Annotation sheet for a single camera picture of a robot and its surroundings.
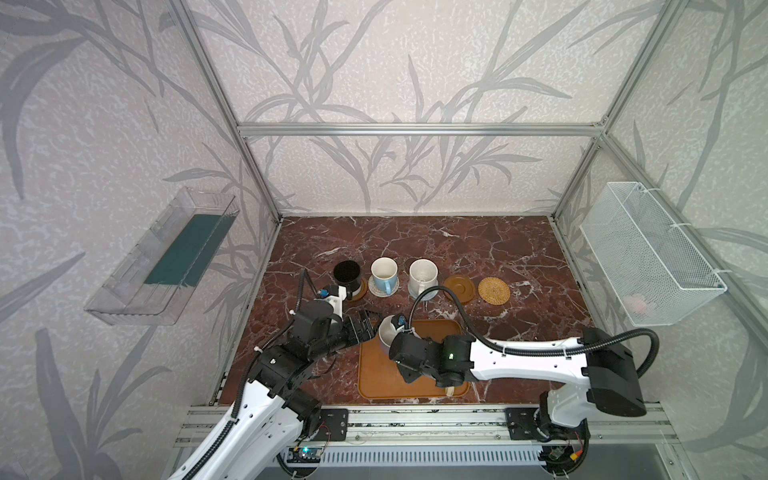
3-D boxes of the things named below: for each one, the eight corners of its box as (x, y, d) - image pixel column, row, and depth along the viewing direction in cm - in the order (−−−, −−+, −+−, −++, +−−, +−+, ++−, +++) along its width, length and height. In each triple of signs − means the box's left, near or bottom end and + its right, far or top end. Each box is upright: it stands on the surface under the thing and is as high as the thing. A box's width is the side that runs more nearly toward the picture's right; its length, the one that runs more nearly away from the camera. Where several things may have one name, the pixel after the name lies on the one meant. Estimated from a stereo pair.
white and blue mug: (371, 304, 97) (368, 287, 89) (373, 275, 105) (371, 257, 96) (396, 304, 97) (396, 287, 89) (397, 275, 105) (397, 257, 96)
